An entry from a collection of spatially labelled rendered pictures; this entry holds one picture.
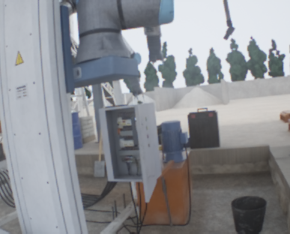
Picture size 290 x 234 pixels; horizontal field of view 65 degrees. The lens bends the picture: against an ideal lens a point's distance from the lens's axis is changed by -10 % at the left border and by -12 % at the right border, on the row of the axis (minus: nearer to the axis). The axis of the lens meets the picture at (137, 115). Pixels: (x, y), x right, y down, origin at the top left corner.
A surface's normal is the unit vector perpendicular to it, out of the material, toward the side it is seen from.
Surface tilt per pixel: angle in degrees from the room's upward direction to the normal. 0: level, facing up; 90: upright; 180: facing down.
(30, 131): 90
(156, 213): 90
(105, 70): 90
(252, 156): 90
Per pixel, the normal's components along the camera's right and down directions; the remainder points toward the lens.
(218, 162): -0.38, 0.08
